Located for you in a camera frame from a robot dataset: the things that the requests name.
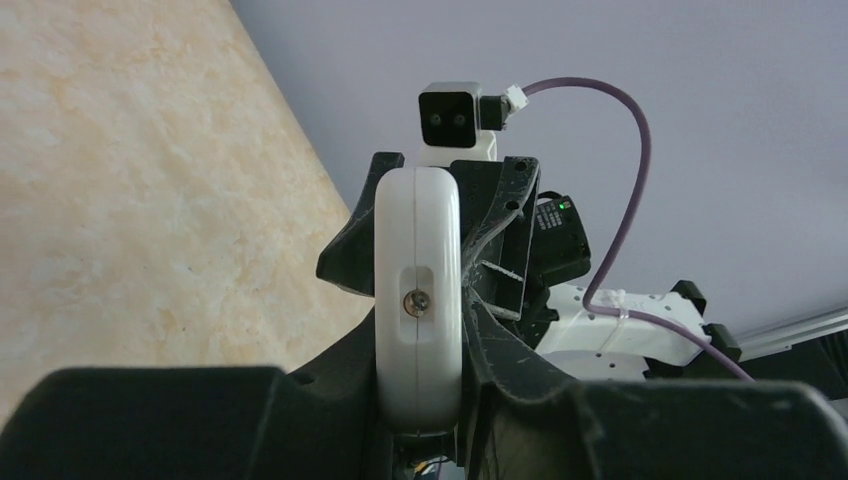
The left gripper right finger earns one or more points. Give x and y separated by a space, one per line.
528 420

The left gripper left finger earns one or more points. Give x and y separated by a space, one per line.
255 422

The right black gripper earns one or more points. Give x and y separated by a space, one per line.
497 207

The white red remote control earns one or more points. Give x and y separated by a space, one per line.
418 307

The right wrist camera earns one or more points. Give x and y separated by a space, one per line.
459 122

